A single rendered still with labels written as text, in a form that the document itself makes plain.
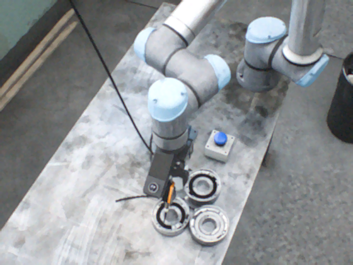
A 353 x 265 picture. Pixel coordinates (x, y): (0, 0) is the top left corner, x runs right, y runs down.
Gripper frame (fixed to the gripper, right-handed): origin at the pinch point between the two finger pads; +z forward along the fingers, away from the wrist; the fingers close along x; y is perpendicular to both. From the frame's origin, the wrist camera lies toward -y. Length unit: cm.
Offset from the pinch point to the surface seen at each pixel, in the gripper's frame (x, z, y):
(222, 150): -7.7, 8.7, 20.6
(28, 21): 150, 76, 114
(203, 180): -5.4, 10.5, 10.3
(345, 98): -48, 61, 102
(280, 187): -31, 93, 62
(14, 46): 151, 82, 96
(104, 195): 20.2, 13.2, -3.1
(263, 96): -14, 13, 49
